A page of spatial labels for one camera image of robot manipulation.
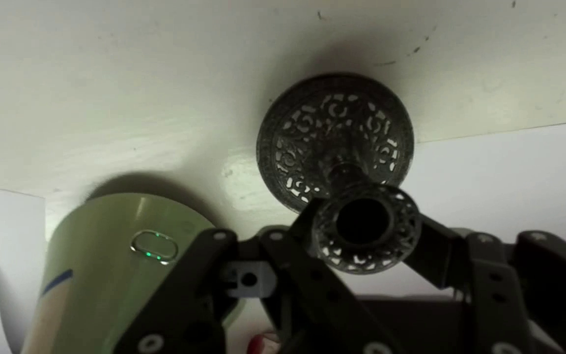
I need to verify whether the black ornate metal candle holder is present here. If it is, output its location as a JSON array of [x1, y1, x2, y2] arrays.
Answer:
[[256, 72, 425, 274]]

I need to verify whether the small white paper sheet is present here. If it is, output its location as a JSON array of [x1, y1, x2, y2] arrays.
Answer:
[[0, 182, 52, 354]]

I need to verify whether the green metal cylinder tumbler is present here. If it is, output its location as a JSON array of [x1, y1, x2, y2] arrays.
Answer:
[[20, 190, 246, 354]]

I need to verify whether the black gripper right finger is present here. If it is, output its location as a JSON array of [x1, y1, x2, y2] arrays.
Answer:
[[404, 213, 566, 354]]

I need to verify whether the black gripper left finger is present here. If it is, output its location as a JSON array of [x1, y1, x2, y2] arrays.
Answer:
[[113, 206, 329, 354]]

